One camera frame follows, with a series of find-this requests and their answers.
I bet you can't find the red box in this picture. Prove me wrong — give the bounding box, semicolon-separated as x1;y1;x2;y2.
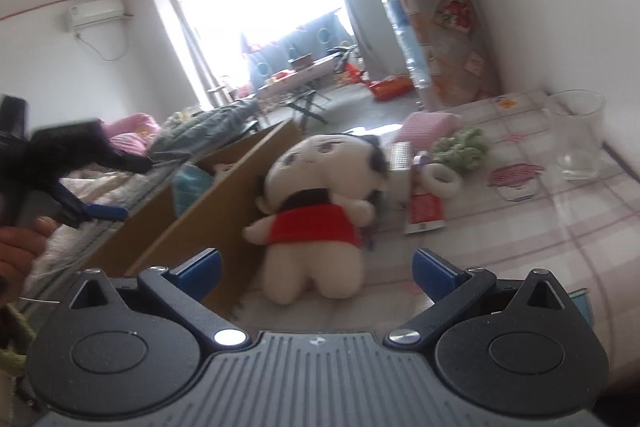
367;76;414;102

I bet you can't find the cardboard box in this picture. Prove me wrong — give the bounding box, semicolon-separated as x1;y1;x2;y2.
85;118;303;323

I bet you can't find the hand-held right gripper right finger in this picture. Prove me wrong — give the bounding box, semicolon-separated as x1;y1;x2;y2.
382;247;571;348

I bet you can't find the plush doll with red dress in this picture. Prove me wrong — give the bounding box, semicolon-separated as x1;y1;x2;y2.
242;132;391;305

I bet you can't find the beige quilt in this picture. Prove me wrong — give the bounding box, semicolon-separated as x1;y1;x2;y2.
30;167;138;280

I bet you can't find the person's left hand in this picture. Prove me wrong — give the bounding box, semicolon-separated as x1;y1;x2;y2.
0;216;57;308

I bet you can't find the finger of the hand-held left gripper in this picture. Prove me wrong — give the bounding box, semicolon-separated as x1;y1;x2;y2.
97;152;154;176
50;183;130;229

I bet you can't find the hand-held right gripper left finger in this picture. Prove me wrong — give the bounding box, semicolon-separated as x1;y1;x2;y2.
65;248;249;348

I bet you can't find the light blue cloth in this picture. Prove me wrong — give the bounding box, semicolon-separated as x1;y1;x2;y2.
172;162;216;210

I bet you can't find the pink blanket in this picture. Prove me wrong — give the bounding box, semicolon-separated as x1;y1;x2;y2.
102;111;163;158

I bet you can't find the clear water bottle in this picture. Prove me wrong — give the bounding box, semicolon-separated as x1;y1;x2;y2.
380;0;434;108

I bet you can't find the patterned rolled mat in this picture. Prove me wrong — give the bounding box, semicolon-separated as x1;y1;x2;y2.
387;0;503;110

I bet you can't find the red wall cable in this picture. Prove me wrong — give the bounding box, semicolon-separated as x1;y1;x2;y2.
0;0;133;22

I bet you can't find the green braided cord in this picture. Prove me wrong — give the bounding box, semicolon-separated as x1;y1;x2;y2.
0;302;37;377

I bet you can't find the green scrunchie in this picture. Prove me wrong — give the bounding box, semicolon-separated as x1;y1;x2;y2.
430;126;491;175

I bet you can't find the white air conditioner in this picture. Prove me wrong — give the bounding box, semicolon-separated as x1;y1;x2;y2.
67;0;127;30

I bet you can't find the grey blanket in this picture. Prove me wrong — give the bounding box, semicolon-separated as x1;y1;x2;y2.
150;99;261;154

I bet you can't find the red and white packet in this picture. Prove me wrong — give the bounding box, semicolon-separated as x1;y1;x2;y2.
404;192;446;236

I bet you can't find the clear glass cup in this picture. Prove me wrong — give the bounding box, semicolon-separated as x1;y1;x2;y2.
542;89;608;182

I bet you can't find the white tape roll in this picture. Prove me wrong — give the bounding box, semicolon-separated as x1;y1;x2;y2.
419;164;462;200

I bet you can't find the grey curtain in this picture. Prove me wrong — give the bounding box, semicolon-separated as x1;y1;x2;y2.
340;0;386;75

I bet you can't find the blue printed sheet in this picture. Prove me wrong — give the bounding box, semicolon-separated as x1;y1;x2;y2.
248;14;351;92

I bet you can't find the pink mesh sponge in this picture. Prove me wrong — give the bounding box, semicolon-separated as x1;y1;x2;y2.
395;112;463;146

